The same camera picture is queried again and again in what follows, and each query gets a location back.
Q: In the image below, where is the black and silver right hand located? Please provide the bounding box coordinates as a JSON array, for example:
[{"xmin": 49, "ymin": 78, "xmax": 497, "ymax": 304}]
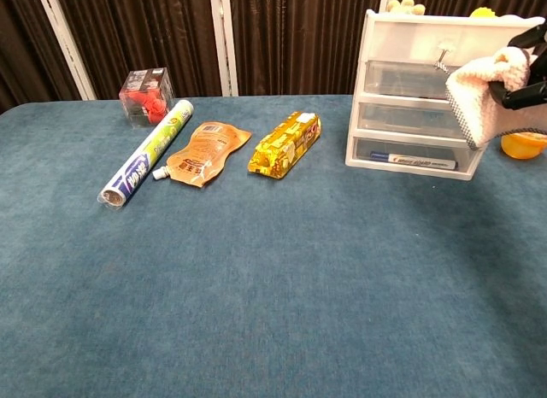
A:
[{"xmin": 490, "ymin": 20, "xmax": 547, "ymax": 112}]

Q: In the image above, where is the white cloth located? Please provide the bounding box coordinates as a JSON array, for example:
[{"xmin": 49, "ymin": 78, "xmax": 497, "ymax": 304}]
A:
[{"xmin": 433, "ymin": 46, "xmax": 547, "ymax": 151}]

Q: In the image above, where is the orange jelly cup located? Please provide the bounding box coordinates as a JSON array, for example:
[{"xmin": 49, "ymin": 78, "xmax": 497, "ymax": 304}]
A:
[{"xmin": 500, "ymin": 132, "xmax": 547, "ymax": 161}]

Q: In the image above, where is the white plastic drawer organizer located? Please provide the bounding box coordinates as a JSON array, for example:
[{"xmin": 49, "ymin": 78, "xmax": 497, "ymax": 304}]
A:
[{"xmin": 344, "ymin": 8, "xmax": 546, "ymax": 182}]

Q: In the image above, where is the blue whiteboard marker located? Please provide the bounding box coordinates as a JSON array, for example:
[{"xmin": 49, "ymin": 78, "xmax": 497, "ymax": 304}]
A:
[{"xmin": 369, "ymin": 151, "xmax": 458, "ymax": 171}]

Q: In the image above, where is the dark brown curtain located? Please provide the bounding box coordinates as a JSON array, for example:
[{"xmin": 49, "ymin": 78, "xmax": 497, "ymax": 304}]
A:
[{"xmin": 0, "ymin": 0, "xmax": 547, "ymax": 115}]

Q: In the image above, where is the yellow foil snack pack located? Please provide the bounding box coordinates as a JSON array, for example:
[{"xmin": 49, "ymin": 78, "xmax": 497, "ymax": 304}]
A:
[{"xmin": 247, "ymin": 110, "xmax": 322, "ymax": 180}]

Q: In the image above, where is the orange spout pouch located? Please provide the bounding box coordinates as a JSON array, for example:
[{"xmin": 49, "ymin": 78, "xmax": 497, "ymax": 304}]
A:
[{"xmin": 152, "ymin": 121, "xmax": 253, "ymax": 189}]

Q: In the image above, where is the blue table cover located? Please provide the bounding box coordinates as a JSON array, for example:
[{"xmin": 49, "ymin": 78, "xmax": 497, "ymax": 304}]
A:
[{"xmin": 0, "ymin": 93, "xmax": 547, "ymax": 398}]

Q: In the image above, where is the clear box with red items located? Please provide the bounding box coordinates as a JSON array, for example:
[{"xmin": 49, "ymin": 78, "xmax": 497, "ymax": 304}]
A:
[{"xmin": 118, "ymin": 67, "xmax": 175, "ymax": 130}]

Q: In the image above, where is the cling film roll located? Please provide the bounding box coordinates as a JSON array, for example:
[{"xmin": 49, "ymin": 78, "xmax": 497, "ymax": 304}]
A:
[{"xmin": 97, "ymin": 98, "xmax": 194, "ymax": 209}]

